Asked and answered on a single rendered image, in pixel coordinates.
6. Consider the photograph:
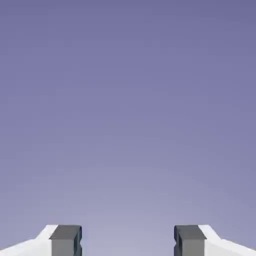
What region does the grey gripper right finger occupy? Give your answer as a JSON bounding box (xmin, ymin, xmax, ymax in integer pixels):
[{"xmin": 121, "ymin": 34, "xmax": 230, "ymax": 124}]
[{"xmin": 173, "ymin": 224, "xmax": 256, "ymax": 256}]

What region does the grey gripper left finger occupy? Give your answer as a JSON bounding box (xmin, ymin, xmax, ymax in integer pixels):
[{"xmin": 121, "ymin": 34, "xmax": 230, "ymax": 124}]
[{"xmin": 0, "ymin": 224, "xmax": 83, "ymax": 256}]

